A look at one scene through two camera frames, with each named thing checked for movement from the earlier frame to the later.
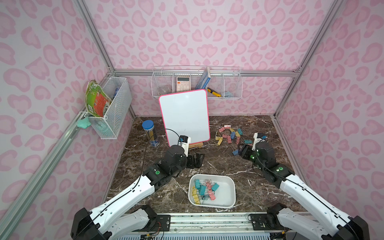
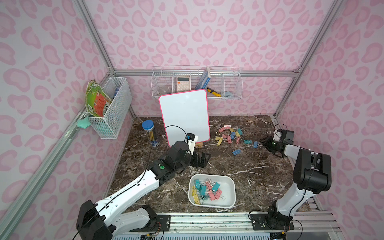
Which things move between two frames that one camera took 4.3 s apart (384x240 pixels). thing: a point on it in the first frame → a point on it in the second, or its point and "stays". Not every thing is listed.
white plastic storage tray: [212, 190] stays
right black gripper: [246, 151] → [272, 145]
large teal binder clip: [215, 187] stays
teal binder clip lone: [197, 185] stays
